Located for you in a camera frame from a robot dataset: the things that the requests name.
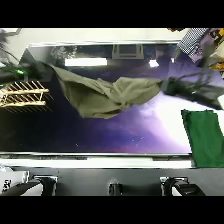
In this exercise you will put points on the olive green garment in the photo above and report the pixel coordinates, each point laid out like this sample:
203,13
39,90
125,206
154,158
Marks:
100,96

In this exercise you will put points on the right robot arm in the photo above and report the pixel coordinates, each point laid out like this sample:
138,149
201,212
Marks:
196,90

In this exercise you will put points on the checked shirt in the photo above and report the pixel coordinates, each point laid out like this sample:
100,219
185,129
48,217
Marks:
192,40

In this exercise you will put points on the purple garment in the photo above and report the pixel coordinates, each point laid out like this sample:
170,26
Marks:
210,45

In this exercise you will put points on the silver frame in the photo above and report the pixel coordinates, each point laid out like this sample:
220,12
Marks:
100,163

